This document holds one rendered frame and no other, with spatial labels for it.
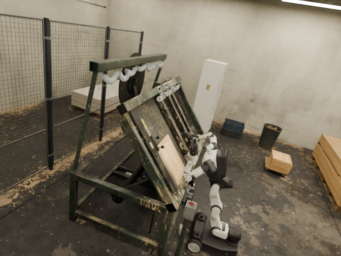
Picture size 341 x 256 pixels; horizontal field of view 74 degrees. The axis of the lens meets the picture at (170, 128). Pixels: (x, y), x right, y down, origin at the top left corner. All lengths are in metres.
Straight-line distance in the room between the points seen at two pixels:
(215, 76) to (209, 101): 0.72
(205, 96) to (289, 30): 3.01
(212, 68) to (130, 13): 3.88
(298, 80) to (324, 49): 1.00
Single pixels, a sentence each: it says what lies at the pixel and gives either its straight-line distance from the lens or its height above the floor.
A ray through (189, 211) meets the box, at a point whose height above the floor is 0.88.
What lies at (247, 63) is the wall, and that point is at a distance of 7.65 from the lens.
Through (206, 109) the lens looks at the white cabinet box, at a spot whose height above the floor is 0.72.
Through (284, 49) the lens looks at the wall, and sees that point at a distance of 7.66.
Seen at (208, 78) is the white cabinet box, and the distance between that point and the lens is 6.40.
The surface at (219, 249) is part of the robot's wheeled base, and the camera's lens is 3.38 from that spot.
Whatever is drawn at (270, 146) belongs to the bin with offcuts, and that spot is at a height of 0.13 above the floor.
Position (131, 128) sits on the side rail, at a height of 1.63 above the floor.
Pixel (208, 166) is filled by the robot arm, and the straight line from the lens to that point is 2.59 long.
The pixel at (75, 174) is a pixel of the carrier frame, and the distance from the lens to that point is 3.07.
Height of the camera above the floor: 2.62
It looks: 23 degrees down
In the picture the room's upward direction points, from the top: 12 degrees clockwise
